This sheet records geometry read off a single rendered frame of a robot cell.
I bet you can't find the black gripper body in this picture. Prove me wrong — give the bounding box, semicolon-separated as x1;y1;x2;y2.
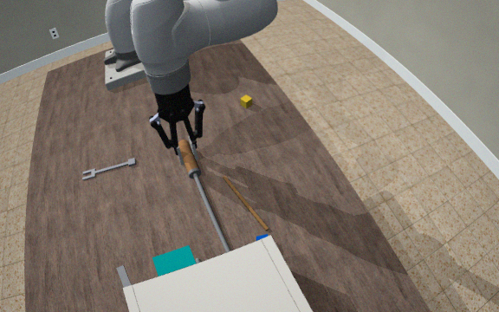
155;84;195;123

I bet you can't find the grey metal hook with wooden handle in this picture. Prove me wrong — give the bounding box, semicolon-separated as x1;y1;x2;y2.
178;140;230;252

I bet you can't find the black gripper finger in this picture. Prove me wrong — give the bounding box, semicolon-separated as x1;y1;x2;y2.
180;100;205;160
149;113;184;165

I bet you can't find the grey combination wrench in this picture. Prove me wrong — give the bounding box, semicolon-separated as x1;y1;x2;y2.
83;158;136;180

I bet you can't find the small yellow cube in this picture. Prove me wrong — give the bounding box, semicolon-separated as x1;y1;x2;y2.
240;95;252;108

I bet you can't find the teal square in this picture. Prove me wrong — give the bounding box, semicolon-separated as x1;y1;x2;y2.
152;245;196;276

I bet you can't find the grey flat bar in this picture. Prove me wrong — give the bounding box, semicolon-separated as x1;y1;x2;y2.
117;265;131;288

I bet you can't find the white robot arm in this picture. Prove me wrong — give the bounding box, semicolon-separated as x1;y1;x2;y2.
104;0;278;95

